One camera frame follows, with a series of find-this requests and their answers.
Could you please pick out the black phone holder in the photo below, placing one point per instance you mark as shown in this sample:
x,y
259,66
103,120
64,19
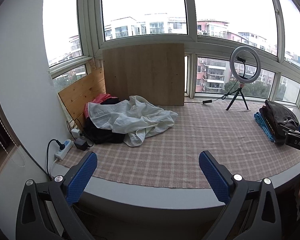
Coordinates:
x,y
241,59

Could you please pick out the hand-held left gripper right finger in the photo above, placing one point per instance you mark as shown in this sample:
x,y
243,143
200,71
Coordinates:
x,y
215,177

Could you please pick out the black tripod legs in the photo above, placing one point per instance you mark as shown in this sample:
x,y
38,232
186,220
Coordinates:
x,y
240,92

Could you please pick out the white charger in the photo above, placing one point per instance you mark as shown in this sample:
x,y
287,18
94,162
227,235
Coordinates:
x,y
76,132

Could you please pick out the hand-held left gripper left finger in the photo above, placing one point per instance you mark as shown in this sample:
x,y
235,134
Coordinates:
x,y
82,175

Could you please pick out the white power strip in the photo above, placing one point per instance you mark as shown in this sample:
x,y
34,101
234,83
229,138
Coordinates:
x,y
63,150

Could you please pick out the dark brown folded garment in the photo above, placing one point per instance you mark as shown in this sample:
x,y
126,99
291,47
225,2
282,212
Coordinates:
x,y
272,130

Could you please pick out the pine wood panel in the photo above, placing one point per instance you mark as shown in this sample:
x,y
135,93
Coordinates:
x,y
77,92

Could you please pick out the pink checked cloth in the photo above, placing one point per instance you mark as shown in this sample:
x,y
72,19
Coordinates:
x,y
177,135

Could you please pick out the pink garment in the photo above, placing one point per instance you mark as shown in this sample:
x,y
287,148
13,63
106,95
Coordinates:
x,y
100,98

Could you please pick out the white shirt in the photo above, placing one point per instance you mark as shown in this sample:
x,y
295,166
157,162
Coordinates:
x,y
140,115

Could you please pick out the white window frame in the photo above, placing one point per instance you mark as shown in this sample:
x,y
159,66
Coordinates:
x,y
191,17

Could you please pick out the light wooden board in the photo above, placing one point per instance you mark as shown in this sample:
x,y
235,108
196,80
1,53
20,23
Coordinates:
x,y
145,75

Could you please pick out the black power adapter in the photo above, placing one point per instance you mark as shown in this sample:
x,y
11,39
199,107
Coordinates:
x,y
81,143

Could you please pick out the blue folded garment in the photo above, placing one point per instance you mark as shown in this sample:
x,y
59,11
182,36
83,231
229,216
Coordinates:
x,y
261,122

